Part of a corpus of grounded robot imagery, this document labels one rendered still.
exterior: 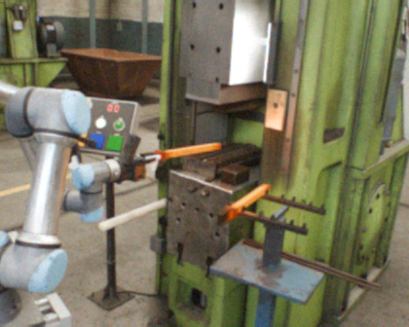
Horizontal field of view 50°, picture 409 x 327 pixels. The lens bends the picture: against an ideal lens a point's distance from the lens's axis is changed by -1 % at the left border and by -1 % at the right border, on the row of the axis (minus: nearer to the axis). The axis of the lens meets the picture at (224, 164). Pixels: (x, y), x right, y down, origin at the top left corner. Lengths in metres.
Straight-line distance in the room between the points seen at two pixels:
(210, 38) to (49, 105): 0.96
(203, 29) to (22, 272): 1.27
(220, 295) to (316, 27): 1.29
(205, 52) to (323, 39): 0.51
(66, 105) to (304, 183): 1.14
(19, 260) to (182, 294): 1.38
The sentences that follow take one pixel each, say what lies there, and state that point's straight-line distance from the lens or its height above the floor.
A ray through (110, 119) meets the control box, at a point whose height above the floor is 1.11.
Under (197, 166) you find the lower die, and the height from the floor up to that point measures 0.95.
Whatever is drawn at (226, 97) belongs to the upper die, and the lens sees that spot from 2.03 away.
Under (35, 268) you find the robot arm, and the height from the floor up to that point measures 1.02.
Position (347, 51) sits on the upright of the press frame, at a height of 1.53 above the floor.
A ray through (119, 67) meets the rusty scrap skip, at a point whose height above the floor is 0.70.
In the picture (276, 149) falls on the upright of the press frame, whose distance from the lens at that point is 2.03.
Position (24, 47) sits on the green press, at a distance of 6.81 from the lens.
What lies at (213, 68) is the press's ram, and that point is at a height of 1.42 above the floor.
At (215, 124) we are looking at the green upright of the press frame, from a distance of 2.44.
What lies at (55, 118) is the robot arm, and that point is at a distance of 1.23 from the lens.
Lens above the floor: 1.63
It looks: 18 degrees down
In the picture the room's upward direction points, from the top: 4 degrees clockwise
